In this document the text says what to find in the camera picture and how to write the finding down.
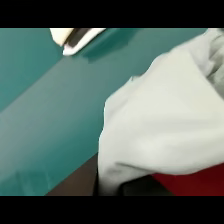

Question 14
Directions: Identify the white T-shirt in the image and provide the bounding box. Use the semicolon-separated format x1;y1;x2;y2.
96;27;224;197

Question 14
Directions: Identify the black garment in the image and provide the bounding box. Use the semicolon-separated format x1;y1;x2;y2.
119;175;175;197

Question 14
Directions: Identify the red garment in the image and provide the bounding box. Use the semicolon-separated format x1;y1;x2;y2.
151;164;224;197

